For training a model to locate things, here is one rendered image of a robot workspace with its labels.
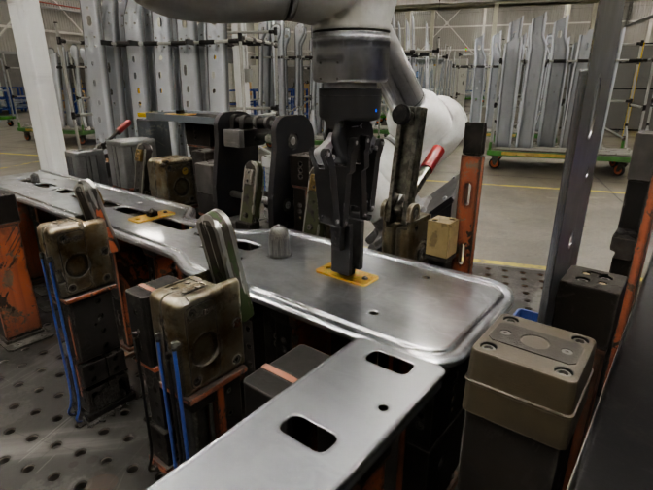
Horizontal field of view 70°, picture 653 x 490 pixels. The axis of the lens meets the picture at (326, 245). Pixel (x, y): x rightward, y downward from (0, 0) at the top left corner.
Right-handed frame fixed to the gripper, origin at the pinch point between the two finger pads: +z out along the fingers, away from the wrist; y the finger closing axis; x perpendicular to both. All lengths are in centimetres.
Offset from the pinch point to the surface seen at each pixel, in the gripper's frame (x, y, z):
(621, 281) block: 31.3, 0.6, -3.7
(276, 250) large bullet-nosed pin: -11.9, 1.5, 2.9
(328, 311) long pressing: 4.6, 10.0, 4.2
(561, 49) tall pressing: -145, -713, -57
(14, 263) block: -76, 16, 16
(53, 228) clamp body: -38.5, 21.0, -0.1
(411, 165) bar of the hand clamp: 1.5, -14.0, -9.0
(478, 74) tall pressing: -336, -911, -25
